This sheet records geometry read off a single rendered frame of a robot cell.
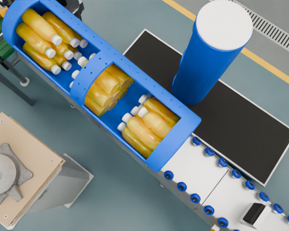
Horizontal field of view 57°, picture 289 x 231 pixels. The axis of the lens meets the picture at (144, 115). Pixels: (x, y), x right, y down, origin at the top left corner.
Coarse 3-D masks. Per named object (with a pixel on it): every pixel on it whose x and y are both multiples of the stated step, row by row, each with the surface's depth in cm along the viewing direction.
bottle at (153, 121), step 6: (144, 114) 104; (150, 114) 103; (156, 114) 103; (144, 120) 104; (150, 120) 102; (156, 120) 102; (162, 120) 103; (150, 126) 103; (156, 126) 102; (162, 126) 101; (168, 126) 102; (156, 132) 103; (162, 132) 101; (168, 132) 101; (162, 138) 102
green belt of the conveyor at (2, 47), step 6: (0, 18) 142; (0, 24) 141; (0, 30) 140; (0, 42) 139; (6, 42) 139; (0, 48) 138; (6, 48) 138; (12, 48) 140; (0, 54) 137; (6, 54) 139
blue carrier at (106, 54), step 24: (24, 0) 107; (48, 0) 111; (72, 24) 107; (96, 48) 105; (48, 72) 122; (72, 72) 129; (96, 72) 100; (144, 72) 111; (72, 96) 108; (168, 96) 103; (96, 120) 109; (120, 120) 123; (192, 120) 100; (168, 144) 95
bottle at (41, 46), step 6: (24, 24) 116; (18, 30) 115; (24, 30) 115; (30, 30) 115; (24, 36) 115; (30, 36) 114; (36, 36) 114; (30, 42) 115; (36, 42) 114; (42, 42) 114; (48, 42) 116; (36, 48) 114; (42, 48) 114; (48, 48) 114
